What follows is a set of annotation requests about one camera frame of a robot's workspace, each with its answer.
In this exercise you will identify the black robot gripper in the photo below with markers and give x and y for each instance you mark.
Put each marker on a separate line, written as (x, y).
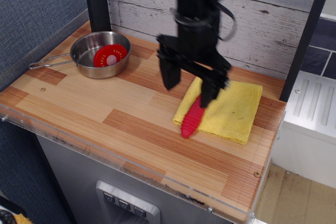
(194, 50)

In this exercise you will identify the red handled metal fork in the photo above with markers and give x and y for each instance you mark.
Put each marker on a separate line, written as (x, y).
(192, 118)

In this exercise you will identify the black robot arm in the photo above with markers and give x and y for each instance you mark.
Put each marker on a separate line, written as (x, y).
(200, 10)

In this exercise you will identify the yellow folded cloth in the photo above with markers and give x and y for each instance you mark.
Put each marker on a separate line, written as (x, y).
(231, 114)

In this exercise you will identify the red perforated plastic disc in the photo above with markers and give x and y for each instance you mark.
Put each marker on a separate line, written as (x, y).
(109, 55)

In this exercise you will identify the white ribbed appliance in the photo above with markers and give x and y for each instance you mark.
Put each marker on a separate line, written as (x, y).
(305, 143)

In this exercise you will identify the silver toy fridge cabinet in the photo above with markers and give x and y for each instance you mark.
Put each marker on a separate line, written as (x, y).
(142, 185)

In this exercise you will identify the grey dispenser button panel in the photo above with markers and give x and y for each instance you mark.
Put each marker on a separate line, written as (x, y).
(119, 206)

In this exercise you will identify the yellow object at corner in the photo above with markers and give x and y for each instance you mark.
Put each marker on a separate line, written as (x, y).
(21, 219)

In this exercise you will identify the steel pan with handle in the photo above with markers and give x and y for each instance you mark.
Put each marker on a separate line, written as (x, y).
(82, 53)

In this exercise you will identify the black right frame post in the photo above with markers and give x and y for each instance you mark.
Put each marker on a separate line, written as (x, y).
(303, 45)

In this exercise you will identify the black frame post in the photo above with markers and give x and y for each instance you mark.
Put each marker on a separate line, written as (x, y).
(303, 45)
(99, 15)

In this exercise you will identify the black left frame post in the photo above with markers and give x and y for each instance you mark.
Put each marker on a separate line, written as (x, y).
(99, 15)

